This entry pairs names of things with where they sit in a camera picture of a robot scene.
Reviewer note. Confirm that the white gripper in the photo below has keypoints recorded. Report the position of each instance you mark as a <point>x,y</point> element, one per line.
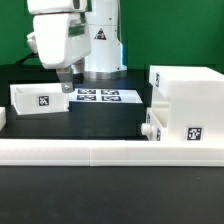
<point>61,40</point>

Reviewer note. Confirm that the white marker sheet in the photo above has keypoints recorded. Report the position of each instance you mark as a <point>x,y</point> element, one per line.
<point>105,96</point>

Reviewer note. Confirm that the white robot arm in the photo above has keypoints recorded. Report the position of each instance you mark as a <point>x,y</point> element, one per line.
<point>104,23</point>

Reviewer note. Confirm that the white front drawer tray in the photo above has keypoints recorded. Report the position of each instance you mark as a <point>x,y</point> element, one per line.
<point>152,128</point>

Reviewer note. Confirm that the white drawer cabinet box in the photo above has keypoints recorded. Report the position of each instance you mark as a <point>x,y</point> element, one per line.
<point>189,102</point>

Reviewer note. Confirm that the black raised base platform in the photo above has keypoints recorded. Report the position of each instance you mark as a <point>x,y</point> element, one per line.
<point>83,120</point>

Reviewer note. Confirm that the white drawer tray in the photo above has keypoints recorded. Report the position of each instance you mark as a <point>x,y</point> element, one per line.
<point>152,128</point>
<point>30,99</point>

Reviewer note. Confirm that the white front fence rail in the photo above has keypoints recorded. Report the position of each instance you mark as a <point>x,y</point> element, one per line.
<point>30,152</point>

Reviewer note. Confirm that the white rear drawer tray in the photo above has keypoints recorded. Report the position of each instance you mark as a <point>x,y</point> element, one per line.
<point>30,99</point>

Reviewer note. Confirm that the white fence rail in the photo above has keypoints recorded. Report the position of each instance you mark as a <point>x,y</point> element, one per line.
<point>2,117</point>
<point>30,152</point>

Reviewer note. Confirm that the white left fence rail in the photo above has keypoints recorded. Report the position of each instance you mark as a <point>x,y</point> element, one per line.
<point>2,117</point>

